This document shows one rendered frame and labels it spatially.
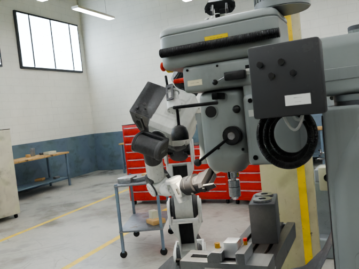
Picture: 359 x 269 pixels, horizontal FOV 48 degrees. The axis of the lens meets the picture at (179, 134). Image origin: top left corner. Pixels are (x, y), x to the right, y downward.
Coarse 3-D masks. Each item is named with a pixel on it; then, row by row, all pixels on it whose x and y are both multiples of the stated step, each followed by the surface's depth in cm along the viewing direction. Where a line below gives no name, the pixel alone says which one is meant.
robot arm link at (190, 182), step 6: (210, 168) 176; (192, 174) 179; (198, 174) 179; (204, 174) 174; (210, 174) 176; (186, 180) 178; (192, 180) 177; (198, 180) 173; (204, 180) 171; (210, 180) 174; (186, 186) 177; (192, 186) 176; (198, 186) 171; (192, 192) 177; (198, 192) 178
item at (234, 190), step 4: (228, 184) 160; (232, 184) 158; (236, 184) 158; (232, 188) 158; (236, 188) 158; (232, 192) 158; (236, 192) 158; (240, 192) 160; (232, 196) 159; (236, 196) 158
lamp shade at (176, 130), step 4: (176, 128) 162; (180, 128) 162; (184, 128) 163; (172, 132) 164; (176, 132) 162; (180, 132) 162; (184, 132) 162; (188, 132) 165; (172, 136) 163; (176, 136) 162; (180, 136) 162; (184, 136) 162; (188, 136) 164; (172, 140) 164; (176, 140) 162
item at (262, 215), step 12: (264, 192) 202; (252, 204) 185; (264, 204) 183; (276, 204) 191; (252, 216) 185; (264, 216) 183; (276, 216) 185; (252, 228) 186; (264, 228) 184; (276, 228) 182; (252, 240) 186; (264, 240) 184; (276, 240) 183
